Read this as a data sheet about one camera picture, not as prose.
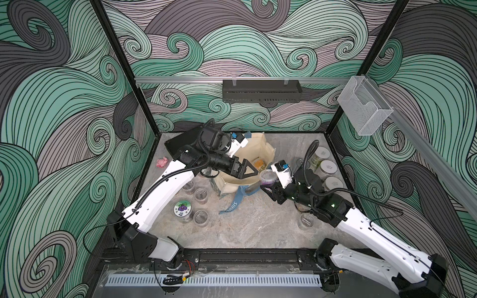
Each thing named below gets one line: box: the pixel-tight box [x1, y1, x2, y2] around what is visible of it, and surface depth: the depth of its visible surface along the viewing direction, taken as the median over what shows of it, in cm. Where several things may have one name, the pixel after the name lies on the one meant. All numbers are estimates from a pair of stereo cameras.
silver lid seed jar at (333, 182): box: [324, 176, 345, 190], surface depth 89 cm
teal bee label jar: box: [193, 209, 209, 228], surface depth 81 cm
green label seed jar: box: [308, 146, 331, 171], surface depth 100 cm
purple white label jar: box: [259, 168, 278, 186], surface depth 67 cm
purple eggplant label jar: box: [173, 199, 194, 225], surface depth 81 cm
